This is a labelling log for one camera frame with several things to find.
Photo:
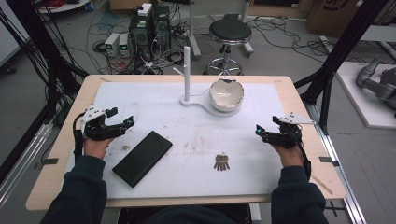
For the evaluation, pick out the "black round stool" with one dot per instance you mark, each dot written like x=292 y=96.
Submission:
x=230 y=31

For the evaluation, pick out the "white floor platform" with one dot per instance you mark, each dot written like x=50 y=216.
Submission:
x=358 y=102

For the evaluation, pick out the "black metal frame post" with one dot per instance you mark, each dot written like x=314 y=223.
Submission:
x=43 y=46
x=339 y=53

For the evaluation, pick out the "brown cardboard box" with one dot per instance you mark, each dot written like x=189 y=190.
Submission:
x=336 y=15

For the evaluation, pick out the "white stand with pole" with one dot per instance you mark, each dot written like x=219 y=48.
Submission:
x=186 y=77

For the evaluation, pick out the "person's right hand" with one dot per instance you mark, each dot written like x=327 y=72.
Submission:
x=291 y=155

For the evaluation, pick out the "bunch of keys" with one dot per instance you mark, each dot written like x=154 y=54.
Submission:
x=221 y=161

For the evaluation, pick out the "white table mat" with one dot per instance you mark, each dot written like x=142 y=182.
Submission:
x=186 y=130

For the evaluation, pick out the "grey metal stand leg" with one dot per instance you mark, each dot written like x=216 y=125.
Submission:
x=193 y=31

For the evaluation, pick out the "white eggshell-shaped bowl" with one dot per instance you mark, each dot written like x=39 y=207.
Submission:
x=226 y=95

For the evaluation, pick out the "silver power supply box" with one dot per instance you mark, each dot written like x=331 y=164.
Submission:
x=112 y=43
x=124 y=44

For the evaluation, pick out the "wooden table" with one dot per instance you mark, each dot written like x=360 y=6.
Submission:
x=54 y=186

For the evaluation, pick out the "person's left hand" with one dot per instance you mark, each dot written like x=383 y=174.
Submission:
x=96 y=147

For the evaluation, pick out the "white box on tower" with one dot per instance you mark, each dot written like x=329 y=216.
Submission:
x=145 y=9

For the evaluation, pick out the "aluminium rail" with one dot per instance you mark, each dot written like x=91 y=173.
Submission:
x=345 y=193
x=18 y=177

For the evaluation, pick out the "black computer tower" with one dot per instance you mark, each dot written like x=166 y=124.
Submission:
x=140 y=34
x=162 y=28

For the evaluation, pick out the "person's dark torso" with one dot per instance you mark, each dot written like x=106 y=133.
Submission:
x=186 y=216

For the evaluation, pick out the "black flat rectangular case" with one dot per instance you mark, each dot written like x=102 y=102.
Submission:
x=142 y=158

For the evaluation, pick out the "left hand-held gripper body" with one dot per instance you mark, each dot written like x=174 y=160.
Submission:
x=98 y=130

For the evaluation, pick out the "black tape strip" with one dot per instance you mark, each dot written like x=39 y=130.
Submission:
x=328 y=160
x=49 y=161

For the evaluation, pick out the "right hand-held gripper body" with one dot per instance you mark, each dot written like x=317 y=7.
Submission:
x=286 y=133

